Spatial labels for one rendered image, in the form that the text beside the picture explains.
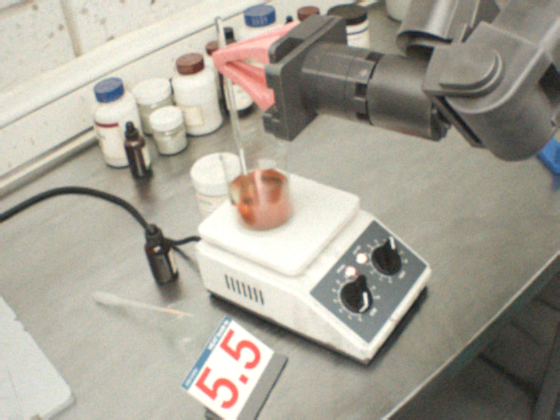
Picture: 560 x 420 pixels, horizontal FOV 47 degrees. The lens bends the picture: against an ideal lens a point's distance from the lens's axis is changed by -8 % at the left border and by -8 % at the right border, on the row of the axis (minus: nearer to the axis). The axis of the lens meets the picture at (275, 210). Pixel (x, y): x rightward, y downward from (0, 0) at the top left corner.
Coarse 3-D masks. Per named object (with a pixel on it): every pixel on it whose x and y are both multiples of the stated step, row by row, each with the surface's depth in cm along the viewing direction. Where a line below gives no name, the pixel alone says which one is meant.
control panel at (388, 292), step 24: (360, 240) 67; (384, 240) 68; (336, 264) 65; (360, 264) 65; (408, 264) 67; (312, 288) 62; (336, 288) 63; (384, 288) 65; (408, 288) 66; (336, 312) 62; (384, 312) 63; (360, 336) 61
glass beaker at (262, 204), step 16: (224, 144) 64; (256, 144) 66; (272, 144) 65; (224, 160) 64; (256, 160) 67; (272, 160) 66; (224, 176) 63; (240, 176) 61; (256, 176) 61; (272, 176) 61; (288, 176) 64; (240, 192) 62; (256, 192) 62; (272, 192) 62; (288, 192) 64; (240, 208) 64; (256, 208) 63; (272, 208) 63; (288, 208) 65; (240, 224) 65; (256, 224) 64; (272, 224) 64; (288, 224) 66
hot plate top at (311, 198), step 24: (312, 192) 70; (336, 192) 69; (216, 216) 68; (312, 216) 67; (336, 216) 66; (216, 240) 66; (240, 240) 65; (264, 240) 65; (288, 240) 65; (312, 240) 64; (264, 264) 63; (288, 264) 62
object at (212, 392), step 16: (224, 336) 63; (240, 336) 64; (224, 352) 62; (240, 352) 63; (256, 352) 64; (208, 368) 61; (224, 368) 61; (240, 368) 62; (256, 368) 63; (192, 384) 59; (208, 384) 60; (224, 384) 61; (240, 384) 61; (208, 400) 59; (224, 400) 60
